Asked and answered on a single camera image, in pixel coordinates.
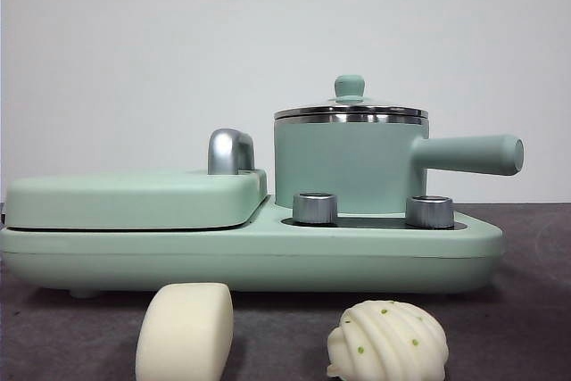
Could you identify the silver control knob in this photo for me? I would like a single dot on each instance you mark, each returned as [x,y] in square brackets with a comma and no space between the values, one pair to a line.
[429,211]
[314,209]

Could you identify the black control panel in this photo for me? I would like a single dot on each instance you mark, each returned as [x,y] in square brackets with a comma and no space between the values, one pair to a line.
[370,222]

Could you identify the green breakfast machine base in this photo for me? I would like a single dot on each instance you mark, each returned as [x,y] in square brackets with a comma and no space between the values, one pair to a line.
[267,260]

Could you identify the twisted bun with green specks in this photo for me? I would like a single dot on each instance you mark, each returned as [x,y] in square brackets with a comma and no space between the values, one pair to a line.
[388,341]

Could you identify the green griddle cover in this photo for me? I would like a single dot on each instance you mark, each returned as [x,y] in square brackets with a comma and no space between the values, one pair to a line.
[134,202]

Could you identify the glass pot lid green knob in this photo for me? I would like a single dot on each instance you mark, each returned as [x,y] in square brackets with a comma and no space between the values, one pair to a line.
[350,86]

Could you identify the smooth white steamed bun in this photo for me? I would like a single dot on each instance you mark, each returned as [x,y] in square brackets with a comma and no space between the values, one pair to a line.
[185,332]

